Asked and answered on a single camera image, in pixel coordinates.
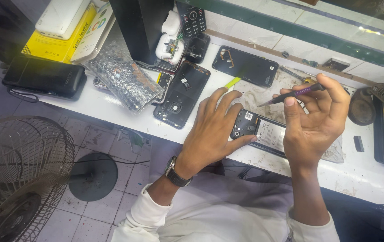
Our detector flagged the round brown soldering sponge holder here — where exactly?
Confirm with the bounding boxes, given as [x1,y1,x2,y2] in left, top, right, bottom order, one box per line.
[347,87,378,127]

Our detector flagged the opened white earbud case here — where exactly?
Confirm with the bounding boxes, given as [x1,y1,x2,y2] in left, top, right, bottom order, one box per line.
[155,10,186,66]

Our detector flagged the white power bank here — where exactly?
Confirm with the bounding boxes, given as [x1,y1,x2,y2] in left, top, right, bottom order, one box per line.
[35,0,92,41]

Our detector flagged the black keypad phone housing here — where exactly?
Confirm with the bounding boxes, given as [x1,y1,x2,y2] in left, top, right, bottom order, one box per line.
[183,32,211,65]

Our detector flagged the phone with yellow-edged frame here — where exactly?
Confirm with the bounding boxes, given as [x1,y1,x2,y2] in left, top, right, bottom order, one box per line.
[153,71,173,105]

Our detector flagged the purple and black screwdriver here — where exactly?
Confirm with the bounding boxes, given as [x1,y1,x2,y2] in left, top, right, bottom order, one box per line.
[257,83,326,108]

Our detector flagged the person's dark trousers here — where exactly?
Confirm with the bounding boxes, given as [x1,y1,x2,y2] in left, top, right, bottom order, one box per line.
[246,170,384,242]

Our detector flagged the black phone with battery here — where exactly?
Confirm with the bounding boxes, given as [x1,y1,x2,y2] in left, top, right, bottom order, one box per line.
[230,108,288,158]

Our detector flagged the round black fan base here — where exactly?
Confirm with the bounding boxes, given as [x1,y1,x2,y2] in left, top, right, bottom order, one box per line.
[68,153,119,202]

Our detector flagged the black keypad phone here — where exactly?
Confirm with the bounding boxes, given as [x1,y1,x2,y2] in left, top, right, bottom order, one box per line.
[175,1,208,38]

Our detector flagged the black fan cable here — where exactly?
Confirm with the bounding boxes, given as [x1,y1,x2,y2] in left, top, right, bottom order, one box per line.
[74,157,151,166]

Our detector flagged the person's left hand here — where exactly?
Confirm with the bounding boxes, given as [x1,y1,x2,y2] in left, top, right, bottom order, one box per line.
[175,87,258,179]

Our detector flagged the yellow product box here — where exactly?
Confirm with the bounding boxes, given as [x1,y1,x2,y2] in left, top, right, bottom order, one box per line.
[21,3,98,64]

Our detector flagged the black phone back cover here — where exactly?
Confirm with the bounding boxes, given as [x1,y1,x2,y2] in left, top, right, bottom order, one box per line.
[153,60,211,130]
[211,45,279,89]

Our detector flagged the small black plastic piece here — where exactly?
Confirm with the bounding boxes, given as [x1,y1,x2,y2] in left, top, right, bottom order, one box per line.
[353,135,365,153]

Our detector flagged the metal cage floor fan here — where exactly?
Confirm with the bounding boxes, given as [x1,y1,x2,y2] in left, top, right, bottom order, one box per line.
[0,116,76,242]

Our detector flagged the person's white shirt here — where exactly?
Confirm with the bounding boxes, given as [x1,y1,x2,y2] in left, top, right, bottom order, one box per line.
[111,136,341,242]

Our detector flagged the thin metal screwdriver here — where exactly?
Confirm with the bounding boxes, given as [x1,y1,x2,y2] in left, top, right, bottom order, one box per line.
[278,65,317,85]

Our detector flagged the black power bank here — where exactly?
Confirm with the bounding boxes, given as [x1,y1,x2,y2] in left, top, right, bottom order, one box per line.
[2,54,88,102]

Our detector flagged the bubble wrap packet of parts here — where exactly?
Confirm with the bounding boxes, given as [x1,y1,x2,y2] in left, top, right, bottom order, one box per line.
[84,40,166,113]

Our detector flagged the white product box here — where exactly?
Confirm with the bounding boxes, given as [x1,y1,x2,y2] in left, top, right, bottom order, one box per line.
[70,1,116,65]

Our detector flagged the yellow plastic pry tool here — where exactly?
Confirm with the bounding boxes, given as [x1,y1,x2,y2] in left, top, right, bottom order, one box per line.
[224,77,242,90]

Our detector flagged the black wristwatch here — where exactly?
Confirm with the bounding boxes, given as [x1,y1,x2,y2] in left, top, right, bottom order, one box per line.
[164,155,193,188]

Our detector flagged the person's right hand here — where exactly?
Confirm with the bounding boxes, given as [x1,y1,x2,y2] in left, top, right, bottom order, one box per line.
[272,73,351,167]

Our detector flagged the tall black box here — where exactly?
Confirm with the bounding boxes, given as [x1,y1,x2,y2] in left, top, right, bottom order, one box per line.
[108,0,176,66]

